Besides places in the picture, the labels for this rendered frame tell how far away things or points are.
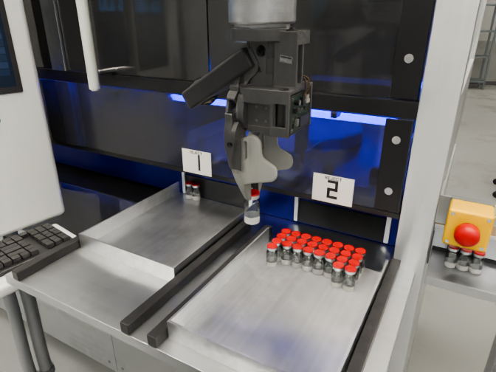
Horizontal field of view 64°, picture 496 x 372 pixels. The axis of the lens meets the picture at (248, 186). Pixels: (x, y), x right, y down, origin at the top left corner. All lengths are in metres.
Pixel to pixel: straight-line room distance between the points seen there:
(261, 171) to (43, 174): 0.85
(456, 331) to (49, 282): 1.80
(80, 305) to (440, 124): 0.69
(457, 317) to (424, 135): 1.60
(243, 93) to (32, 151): 0.84
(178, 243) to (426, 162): 0.53
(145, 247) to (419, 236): 0.56
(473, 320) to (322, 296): 1.59
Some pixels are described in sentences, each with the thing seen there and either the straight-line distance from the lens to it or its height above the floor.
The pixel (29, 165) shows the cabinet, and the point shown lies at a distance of 1.22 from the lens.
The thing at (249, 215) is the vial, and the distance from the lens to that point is 0.54.
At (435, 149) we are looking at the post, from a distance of 0.76.
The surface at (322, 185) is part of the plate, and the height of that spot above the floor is 1.02.
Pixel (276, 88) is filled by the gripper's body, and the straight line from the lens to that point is 0.46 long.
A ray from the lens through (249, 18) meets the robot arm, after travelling 0.44.
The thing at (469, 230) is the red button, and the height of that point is 1.01.
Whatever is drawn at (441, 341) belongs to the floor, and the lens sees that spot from 2.11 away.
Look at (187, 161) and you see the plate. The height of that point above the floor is 1.02.
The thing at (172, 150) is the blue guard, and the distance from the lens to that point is 1.01.
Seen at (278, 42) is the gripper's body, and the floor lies 1.32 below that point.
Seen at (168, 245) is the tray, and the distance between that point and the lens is 0.90.
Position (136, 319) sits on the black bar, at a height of 0.90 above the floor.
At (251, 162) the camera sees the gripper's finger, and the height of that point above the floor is 1.18.
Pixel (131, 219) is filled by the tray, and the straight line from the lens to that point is 1.03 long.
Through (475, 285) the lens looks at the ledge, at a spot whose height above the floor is 0.88.
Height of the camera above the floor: 1.34
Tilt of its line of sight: 23 degrees down
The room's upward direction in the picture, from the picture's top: straight up
